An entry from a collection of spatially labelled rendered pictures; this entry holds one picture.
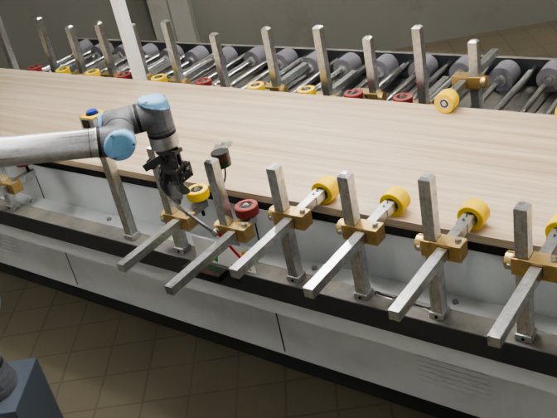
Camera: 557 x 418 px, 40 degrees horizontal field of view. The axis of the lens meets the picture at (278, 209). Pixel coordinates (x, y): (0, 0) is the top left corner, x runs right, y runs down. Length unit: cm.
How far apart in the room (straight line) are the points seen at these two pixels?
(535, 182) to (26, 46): 492
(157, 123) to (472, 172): 101
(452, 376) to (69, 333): 191
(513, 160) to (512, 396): 77
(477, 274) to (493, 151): 48
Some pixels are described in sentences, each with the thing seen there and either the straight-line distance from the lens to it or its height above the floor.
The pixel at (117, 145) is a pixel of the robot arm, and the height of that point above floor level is 130.
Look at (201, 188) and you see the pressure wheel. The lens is 272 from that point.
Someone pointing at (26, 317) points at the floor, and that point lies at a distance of 409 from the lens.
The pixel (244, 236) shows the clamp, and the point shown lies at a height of 85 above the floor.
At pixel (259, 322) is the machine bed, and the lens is 311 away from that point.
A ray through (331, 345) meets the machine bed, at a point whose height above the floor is 23.
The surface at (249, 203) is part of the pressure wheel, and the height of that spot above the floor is 90.
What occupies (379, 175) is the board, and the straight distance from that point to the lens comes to 259.
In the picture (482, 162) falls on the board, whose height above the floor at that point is 90.
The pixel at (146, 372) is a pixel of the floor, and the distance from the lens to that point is 343.
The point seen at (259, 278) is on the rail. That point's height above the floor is 70.
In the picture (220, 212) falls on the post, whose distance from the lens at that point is 251.
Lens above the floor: 213
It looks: 30 degrees down
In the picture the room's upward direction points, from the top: 12 degrees counter-clockwise
